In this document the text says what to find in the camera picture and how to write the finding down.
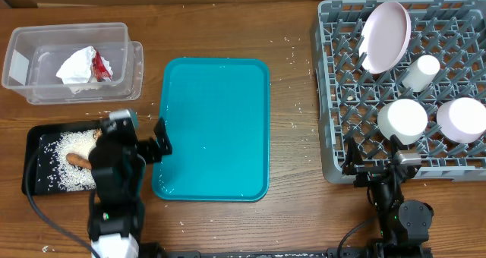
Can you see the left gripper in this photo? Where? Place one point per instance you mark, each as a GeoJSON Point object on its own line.
{"type": "Point", "coordinates": [153, 154]}

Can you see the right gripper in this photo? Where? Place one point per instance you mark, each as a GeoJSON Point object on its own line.
{"type": "Point", "coordinates": [367, 172]}

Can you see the pale green bowl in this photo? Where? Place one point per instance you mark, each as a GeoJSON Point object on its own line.
{"type": "Point", "coordinates": [404, 118]}

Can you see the brown patterned food piece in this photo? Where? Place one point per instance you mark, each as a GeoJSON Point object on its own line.
{"type": "Point", "coordinates": [97, 134]}

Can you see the red sauce packet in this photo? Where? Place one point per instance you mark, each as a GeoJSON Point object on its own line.
{"type": "Point", "coordinates": [100, 71]}

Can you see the white cup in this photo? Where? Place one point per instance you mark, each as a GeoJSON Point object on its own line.
{"type": "Point", "coordinates": [421, 73]}

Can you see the orange carrot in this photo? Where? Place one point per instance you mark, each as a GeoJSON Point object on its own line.
{"type": "Point", "coordinates": [79, 161]}

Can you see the small pink plate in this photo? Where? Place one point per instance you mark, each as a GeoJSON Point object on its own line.
{"type": "Point", "coordinates": [462, 120]}

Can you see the white paper napkin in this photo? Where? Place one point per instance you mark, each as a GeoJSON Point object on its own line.
{"type": "Point", "coordinates": [77, 68]}

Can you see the large white dinner plate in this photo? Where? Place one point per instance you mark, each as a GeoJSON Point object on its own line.
{"type": "Point", "coordinates": [386, 36]}

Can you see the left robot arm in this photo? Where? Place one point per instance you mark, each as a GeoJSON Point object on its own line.
{"type": "Point", "coordinates": [117, 212]}

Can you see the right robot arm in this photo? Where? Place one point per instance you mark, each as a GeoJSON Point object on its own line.
{"type": "Point", "coordinates": [404, 224]}

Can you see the grey dishwasher rack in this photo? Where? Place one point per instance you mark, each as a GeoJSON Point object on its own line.
{"type": "Point", "coordinates": [350, 97]}

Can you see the clear plastic waste bin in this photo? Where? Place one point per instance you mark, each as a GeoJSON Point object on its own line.
{"type": "Point", "coordinates": [34, 55]}

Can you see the teal serving tray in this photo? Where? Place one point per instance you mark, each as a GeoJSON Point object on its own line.
{"type": "Point", "coordinates": [217, 116]}

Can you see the pile of white rice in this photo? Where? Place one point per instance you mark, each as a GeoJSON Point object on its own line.
{"type": "Point", "coordinates": [74, 178]}

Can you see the black plastic tray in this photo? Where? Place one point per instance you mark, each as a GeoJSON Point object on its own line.
{"type": "Point", "coordinates": [34, 155]}

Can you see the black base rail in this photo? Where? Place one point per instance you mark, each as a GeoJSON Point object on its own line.
{"type": "Point", "coordinates": [262, 254]}

